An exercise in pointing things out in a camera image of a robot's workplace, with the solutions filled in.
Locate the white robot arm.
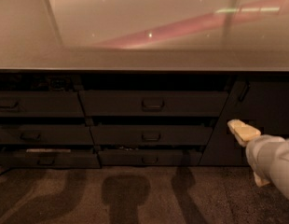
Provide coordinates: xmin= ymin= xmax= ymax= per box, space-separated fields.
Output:
xmin=227 ymin=119 xmax=289 ymax=200

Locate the dark right cabinet door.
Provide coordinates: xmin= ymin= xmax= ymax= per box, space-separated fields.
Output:
xmin=200 ymin=76 xmax=289 ymax=166

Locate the dark round object in drawer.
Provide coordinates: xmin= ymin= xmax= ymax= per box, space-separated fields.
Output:
xmin=49 ymin=77 xmax=67 ymax=91

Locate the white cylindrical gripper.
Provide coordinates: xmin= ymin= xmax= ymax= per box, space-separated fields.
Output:
xmin=227 ymin=119 xmax=286 ymax=188

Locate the dark drawer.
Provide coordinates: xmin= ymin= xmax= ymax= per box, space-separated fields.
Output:
xmin=90 ymin=125 xmax=213 ymax=146
xmin=0 ymin=149 xmax=101 ymax=169
xmin=98 ymin=149 xmax=202 ymax=166
xmin=0 ymin=91 xmax=83 ymax=118
xmin=0 ymin=125 xmax=93 ymax=145
xmin=79 ymin=91 xmax=228 ymax=117

